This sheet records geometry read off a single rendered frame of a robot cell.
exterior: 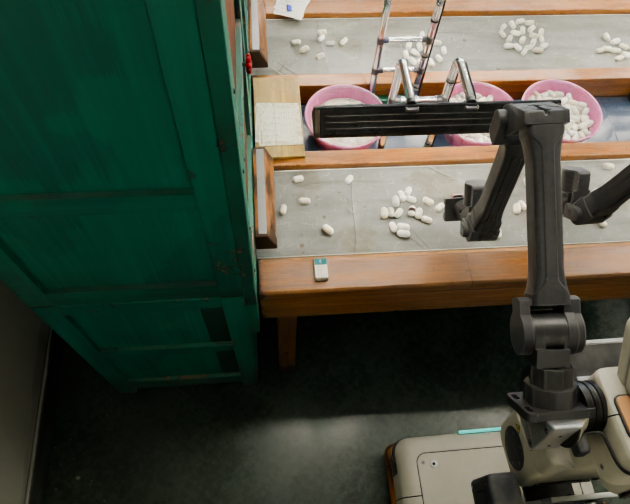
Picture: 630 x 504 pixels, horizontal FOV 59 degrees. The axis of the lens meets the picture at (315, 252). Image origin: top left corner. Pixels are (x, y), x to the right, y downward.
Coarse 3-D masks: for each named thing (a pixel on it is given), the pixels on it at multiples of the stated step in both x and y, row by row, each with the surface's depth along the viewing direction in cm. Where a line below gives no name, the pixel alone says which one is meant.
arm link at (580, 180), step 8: (568, 168) 141; (576, 168) 142; (584, 168) 142; (568, 176) 140; (576, 176) 139; (584, 176) 138; (568, 184) 141; (576, 184) 139; (584, 184) 139; (576, 192) 139; (584, 192) 140; (576, 200) 140; (568, 208) 138; (576, 208) 136; (568, 216) 139; (576, 216) 136
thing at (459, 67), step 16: (400, 64) 140; (464, 64) 141; (400, 80) 148; (448, 80) 150; (464, 80) 138; (400, 96) 155; (416, 96) 156; (432, 96) 156; (448, 96) 155; (384, 144) 171; (432, 144) 174
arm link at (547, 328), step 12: (540, 312) 93; (552, 312) 93; (540, 324) 92; (552, 324) 91; (564, 324) 91; (540, 336) 91; (552, 336) 91; (564, 336) 91; (540, 348) 91; (552, 348) 92; (564, 348) 91; (528, 360) 95; (540, 360) 91; (552, 360) 91; (564, 360) 91
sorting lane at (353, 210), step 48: (288, 192) 166; (336, 192) 166; (384, 192) 167; (432, 192) 168; (288, 240) 158; (336, 240) 159; (384, 240) 159; (432, 240) 160; (576, 240) 162; (624, 240) 163
